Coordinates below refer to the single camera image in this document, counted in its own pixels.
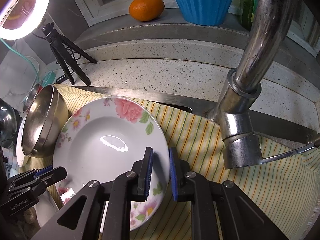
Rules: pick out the yellow striped cloth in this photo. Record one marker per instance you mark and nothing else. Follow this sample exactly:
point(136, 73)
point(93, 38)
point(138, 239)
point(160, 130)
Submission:
point(200, 142)

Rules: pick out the small steel bowl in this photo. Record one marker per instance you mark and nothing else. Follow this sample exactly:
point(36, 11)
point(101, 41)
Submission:
point(30, 98)

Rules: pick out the black inline controller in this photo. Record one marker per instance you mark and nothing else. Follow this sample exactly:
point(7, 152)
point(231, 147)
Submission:
point(60, 78)

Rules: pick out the orange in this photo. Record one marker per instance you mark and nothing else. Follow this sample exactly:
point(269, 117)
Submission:
point(146, 8)

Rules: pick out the green bottle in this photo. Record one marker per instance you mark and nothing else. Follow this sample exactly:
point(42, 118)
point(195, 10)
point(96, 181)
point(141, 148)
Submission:
point(247, 5)

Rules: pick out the black mini tripod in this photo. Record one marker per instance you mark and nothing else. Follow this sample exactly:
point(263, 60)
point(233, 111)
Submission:
point(61, 47)

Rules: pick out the teal round power strip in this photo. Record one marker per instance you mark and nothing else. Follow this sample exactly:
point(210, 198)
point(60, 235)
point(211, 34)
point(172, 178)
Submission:
point(48, 77)

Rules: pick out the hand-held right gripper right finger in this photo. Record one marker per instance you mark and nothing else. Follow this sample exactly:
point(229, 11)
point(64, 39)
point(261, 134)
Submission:
point(173, 177)

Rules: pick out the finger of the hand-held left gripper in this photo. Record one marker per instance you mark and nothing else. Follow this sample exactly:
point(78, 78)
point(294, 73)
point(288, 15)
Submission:
point(53, 175)

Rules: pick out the chrome faucet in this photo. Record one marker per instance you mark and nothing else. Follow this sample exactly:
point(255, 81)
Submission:
point(240, 135)

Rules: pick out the plain white plate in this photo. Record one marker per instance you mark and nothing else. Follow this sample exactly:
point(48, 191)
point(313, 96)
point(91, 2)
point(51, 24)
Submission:
point(46, 210)

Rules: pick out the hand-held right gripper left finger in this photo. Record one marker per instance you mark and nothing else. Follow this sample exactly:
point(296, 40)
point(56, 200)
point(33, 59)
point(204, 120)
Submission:
point(147, 177)

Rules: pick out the blue fluted bowl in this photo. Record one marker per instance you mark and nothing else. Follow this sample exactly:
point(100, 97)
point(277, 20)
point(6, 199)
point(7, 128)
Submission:
point(203, 8)

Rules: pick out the floral white plate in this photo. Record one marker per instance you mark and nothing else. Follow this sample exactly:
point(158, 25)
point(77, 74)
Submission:
point(100, 130)

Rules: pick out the large steel bowl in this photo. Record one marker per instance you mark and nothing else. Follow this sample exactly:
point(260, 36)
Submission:
point(50, 120)

